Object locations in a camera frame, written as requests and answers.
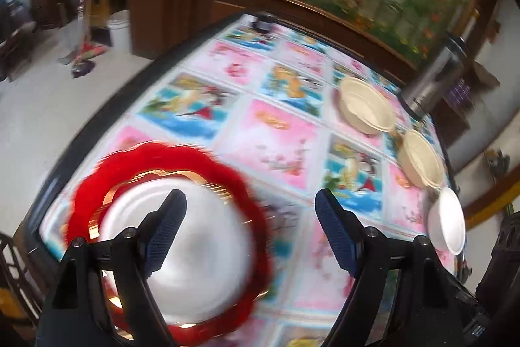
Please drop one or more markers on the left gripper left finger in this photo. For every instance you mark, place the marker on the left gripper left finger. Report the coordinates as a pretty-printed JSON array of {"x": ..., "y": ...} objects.
[{"x": 76, "y": 310}]

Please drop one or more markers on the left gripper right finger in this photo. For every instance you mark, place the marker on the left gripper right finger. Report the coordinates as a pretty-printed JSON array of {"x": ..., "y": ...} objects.
[{"x": 424, "y": 311}]

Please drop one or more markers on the white foam bowl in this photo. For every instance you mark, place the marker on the white foam bowl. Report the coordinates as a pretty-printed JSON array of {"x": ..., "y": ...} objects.
[
  {"x": 210, "y": 261},
  {"x": 445, "y": 223}
]

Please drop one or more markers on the red plate with gold text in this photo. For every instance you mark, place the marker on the red plate with gold text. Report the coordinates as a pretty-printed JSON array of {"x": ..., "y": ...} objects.
[{"x": 119, "y": 171}]

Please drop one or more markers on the beige plastic bowl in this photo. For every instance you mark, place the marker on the beige plastic bowl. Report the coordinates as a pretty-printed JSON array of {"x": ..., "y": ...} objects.
[
  {"x": 419, "y": 161},
  {"x": 364, "y": 108}
]

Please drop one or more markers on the purple bottles on shelf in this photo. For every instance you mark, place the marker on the purple bottles on shelf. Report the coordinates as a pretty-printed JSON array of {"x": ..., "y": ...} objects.
[{"x": 459, "y": 94}]

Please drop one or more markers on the stainless steel thermos jug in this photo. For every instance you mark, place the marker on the stainless steel thermos jug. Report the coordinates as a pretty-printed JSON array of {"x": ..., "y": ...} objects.
[{"x": 439, "y": 73}]

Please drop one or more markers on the floor mop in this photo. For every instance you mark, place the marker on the floor mop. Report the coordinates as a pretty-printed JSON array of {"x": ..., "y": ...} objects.
[{"x": 81, "y": 57}]

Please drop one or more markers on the colourful fruit pattern tablecloth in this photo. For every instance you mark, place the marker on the colourful fruit pattern tablecloth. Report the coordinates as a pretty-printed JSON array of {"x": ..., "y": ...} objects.
[{"x": 267, "y": 106}]

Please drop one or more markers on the white plastic bucket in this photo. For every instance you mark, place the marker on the white plastic bucket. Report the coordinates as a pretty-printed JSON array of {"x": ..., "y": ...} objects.
[{"x": 119, "y": 31}]

